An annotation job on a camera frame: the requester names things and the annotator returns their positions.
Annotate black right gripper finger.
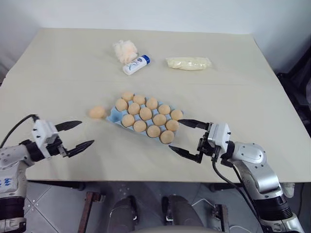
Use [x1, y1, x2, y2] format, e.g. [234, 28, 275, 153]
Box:
[177, 118, 210, 131]
[168, 145, 204, 164]

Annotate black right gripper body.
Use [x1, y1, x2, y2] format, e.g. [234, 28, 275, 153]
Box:
[197, 122, 221, 163]

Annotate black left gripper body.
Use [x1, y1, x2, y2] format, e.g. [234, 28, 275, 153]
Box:
[46, 137, 70, 158]

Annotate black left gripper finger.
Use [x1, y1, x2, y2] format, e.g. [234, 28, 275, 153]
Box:
[55, 120, 83, 133]
[65, 139, 95, 158]

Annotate brown egg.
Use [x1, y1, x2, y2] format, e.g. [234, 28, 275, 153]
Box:
[127, 102, 141, 116]
[158, 103, 172, 116]
[88, 105, 106, 120]
[133, 94, 146, 106]
[146, 125, 161, 139]
[170, 109, 184, 121]
[121, 91, 135, 102]
[139, 107, 153, 121]
[153, 113, 167, 127]
[145, 97, 159, 110]
[159, 130, 175, 145]
[165, 119, 180, 133]
[115, 98, 129, 111]
[121, 114, 136, 128]
[133, 120, 148, 134]

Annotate blue egg carton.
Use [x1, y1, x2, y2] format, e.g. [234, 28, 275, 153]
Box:
[105, 93, 185, 146]

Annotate clear bag white contents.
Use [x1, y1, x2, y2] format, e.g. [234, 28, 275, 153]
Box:
[165, 56, 215, 71]

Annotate dark rounded shape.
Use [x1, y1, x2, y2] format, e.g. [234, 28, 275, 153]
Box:
[161, 194, 195, 233]
[109, 195, 138, 233]

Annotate rusty metal table leg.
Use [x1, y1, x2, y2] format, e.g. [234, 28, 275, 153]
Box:
[213, 203, 230, 233]
[79, 191, 106, 233]

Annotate white bottle blue cap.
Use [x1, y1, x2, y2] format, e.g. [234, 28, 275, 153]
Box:
[122, 54, 152, 76]

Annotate white peach bath loofah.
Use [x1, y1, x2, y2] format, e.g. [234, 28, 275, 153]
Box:
[112, 39, 138, 64]

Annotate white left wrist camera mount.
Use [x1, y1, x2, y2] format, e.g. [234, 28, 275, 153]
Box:
[31, 116, 60, 159]

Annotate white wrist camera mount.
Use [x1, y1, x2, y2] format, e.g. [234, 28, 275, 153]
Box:
[31, 116, 60, 159]
[208, 122, 231, 152]

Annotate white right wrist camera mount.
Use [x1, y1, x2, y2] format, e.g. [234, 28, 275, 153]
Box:
[208, 122, 231, 152]

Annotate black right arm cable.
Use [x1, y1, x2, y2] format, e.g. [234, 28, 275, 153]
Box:
[212, 155, 264, 233]

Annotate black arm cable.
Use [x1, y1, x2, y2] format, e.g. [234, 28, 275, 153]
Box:
[0, 114, 40, 149]
[212, 155, 264, 233]

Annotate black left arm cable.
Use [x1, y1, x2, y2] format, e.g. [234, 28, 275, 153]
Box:
[0, 114, 40, 149]

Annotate white floor cable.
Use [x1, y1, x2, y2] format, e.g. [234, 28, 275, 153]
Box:
[191, 198, 216, 212]

